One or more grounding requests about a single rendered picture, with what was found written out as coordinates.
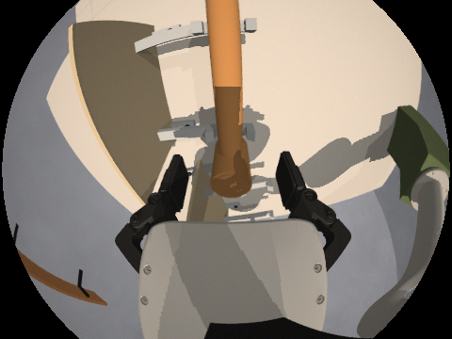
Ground brown wooden mallet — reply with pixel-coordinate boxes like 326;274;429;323
205;0;252;198

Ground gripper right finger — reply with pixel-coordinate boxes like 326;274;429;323
275;151;351;272

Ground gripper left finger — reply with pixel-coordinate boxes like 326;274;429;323
115;154;189;274

